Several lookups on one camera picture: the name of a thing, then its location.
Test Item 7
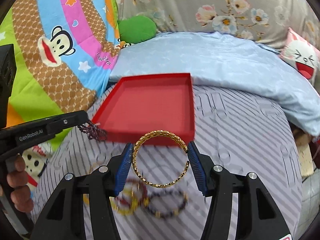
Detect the yellow crystal bead bracelet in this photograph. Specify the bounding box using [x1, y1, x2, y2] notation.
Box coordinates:
[109, 179, 148, 216]

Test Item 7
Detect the black and gold bead bracelet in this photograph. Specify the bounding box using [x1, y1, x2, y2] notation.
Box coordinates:
[144, 189, 189, 218]

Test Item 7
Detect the dark garnet bead tassel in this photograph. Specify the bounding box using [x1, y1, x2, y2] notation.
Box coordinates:
[78, 121, 107, 142]

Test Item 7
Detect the gold chain bangle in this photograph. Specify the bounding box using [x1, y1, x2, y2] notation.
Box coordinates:
[131, 130, 190, 189]

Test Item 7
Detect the red jewelry tray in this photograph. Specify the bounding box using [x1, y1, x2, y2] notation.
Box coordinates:
[92, 73, 195, 143]

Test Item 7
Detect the person's left hand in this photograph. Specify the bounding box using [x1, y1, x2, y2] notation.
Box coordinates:
[7, 155, 34, 213]

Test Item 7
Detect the grey striped lettered sheet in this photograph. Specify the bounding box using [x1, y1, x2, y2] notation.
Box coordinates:
[31, 86, 302, 239]

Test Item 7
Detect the colourful cartoon monkey blanket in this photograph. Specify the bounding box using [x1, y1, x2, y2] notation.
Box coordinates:
[0, 0, 123, 128]

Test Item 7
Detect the light blue quilt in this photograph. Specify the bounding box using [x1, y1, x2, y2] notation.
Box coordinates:
[109, 32, 319, 136]

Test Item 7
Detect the green plush cushion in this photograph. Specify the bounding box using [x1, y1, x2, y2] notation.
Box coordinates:
[118, 15, 157, 44]

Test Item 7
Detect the pink cartoon face pillow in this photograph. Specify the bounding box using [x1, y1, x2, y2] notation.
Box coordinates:
[279, 28, 319, 85]

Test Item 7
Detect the grey floral bed sheet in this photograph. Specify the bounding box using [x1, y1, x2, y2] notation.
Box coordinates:
[116, 0, 319, 49]

